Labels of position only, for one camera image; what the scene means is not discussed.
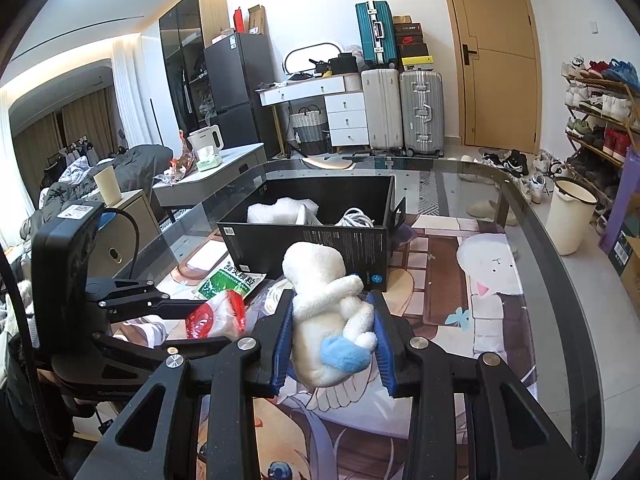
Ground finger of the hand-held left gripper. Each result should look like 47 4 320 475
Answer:
85 277 202 322
97 335 237 362

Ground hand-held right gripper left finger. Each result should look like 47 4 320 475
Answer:
75 290 296 480

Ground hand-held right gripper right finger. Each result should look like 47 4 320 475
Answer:
367 291 593 480

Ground white plush toy blue tail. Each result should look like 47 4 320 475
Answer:
282 242 378 388

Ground clear zip bag white filling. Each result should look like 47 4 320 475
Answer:
247 198 323 227

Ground white power cable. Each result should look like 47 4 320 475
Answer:
334 207 376 228

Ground red white plastic bag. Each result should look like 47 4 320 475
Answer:
185 290 248 341

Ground green white packet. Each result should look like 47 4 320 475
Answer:
197 262 256 301

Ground beige nightstand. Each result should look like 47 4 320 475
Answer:
102 190 161 281

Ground printed cartoon table mat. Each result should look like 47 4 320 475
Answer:
112 210 543 480

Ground cream cup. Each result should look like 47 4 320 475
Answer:
93 165 122 207

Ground pile of grey clothing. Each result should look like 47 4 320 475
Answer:
40 144 173 211

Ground crinkled snack bag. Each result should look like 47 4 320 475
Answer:
154 130 196 181

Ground green wipes box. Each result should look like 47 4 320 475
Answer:
195 147 221 172

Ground grey side table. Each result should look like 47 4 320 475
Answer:
152 142 268 208

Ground brown curtains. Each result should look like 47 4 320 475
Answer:
10 87 118 171

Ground striped rug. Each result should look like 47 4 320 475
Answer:
417 172 441 216

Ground pair of beige slippers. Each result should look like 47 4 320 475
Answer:
467 200 518 226

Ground white electric kettle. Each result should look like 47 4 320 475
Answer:
187 125 224 156

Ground grey wicker basket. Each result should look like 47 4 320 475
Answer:
290 107 331 156

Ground white bucket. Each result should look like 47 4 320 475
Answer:
545 179 599 256

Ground scattered black white sneakers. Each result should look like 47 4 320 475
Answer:
460 147 556 206

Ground white dresser with drawers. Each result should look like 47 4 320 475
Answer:
256 75 371 155

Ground black refrigerator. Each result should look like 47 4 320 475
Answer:
202 32 281 158

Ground white suitcase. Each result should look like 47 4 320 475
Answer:
361 67 405 156

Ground silver suitcase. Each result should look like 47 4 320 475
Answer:
399 70 446 157

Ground dark glass wardrobe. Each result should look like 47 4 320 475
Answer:
159 0 228 136

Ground brown cardboard box black label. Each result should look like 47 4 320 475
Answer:
607 220 640 301

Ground tan wooden door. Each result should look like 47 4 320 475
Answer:
439 0 543 156

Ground purple box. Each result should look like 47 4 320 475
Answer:
597 147 640 256

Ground black bag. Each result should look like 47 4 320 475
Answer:
330 52 360 75

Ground oval mirror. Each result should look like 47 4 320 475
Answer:
284 42 343 77

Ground flat brown cardboard box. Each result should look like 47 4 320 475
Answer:
247 5 267 36

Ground teal suitcase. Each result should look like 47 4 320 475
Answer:
355 1 398 71

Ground wooden shoe rack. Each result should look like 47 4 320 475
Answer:
562 57 640 196

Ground rows of assorted shoes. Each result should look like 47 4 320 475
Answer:
561 56 640 181

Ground clear bag of white cord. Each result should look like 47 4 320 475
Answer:
250 277 288 321

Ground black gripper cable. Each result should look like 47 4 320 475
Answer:
100 207 141 281

